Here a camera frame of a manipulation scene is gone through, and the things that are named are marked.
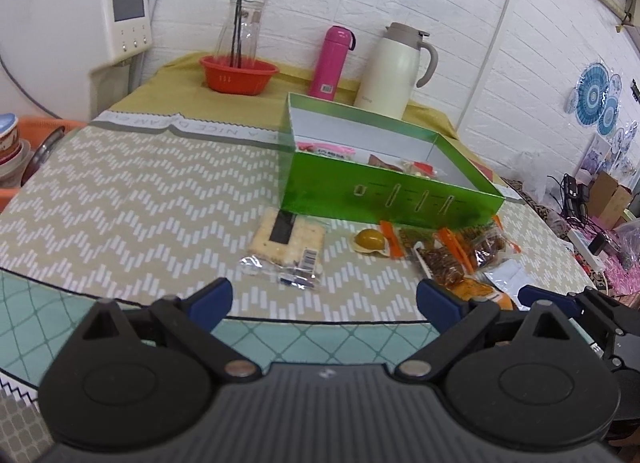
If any white power strip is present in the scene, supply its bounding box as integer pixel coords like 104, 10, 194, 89
570, 228, 608, 269

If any clear orange-edged snack packet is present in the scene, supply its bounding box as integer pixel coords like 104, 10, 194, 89
412, 228, 473, 286
380, 220, 426, 261
460, 216, 521, 271

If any clear cracker packet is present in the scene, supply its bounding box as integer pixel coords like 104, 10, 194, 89
240, 207, 326, 289

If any pink cloth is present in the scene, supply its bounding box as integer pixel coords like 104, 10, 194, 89
600, 243, 640, 304

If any green cardboard box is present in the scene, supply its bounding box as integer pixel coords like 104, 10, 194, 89
278, 92, 507, 230

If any orange snack packet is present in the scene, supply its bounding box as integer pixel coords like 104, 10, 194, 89
450, 277, 515, 311

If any white appliance with screen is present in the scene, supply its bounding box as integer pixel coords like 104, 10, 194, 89
0, 0, 153, 119

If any yellow cloth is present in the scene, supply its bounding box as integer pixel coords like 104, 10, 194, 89
92, 50, 493, 179

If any pink thermos bottle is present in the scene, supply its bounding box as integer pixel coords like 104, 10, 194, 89
307, 26, 357, 100

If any orange plastic basin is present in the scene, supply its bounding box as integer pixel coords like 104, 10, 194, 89
0, 116, 86, 214

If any cream thermos jug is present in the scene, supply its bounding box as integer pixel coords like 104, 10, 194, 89
353, 22, 439, 120

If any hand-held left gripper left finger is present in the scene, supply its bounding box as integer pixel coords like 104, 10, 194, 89
80, 277, 261, 380

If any pink snack packet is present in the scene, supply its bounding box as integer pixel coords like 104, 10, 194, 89
295, 140, 356, 159

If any clear plastic bag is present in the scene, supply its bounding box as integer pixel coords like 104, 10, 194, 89
515, 153, 552, 204

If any patterned tablecloth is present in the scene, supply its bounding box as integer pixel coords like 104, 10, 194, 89
0, 108, 601, 444

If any brown cardboard box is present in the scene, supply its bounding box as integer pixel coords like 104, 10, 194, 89
590, 172, 633, 229

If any large blue round wall decoration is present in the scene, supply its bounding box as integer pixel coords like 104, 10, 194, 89
565, 60, 610, 128

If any dark round dish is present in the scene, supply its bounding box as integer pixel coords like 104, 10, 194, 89
20, 126, 66, 188

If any small blue round wall decoration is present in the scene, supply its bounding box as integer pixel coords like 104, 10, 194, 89
597, 93, 622, 137

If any red plastic basket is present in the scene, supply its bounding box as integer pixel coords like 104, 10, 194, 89
199, 55, 280, 96

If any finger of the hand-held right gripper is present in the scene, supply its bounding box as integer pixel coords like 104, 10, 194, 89
517, 285, 608, 331

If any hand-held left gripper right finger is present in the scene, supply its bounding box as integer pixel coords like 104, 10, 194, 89
395, 278, 576, 380

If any stack of bowls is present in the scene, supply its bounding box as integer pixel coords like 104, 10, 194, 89
0, 113, 23, 179

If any dark red foil snack bag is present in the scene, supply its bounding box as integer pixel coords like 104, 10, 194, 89
368, 154, 405, 172

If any pale wall picture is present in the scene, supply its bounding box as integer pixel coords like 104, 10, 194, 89
580, 136, 616, 179

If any white snack packet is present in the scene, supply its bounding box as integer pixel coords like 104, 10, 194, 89
480, 259, 527, 294

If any white plastic bag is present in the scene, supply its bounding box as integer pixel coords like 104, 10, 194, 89
612, 216, 640, 264

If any black power adapter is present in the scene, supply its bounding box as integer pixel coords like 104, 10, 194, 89
561, 173, 593, 216

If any clear glass carafe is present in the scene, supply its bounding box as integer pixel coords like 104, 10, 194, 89
215, 0, 263, 69

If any red nut packet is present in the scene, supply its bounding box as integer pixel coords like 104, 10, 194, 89
400, 160, 439, 179

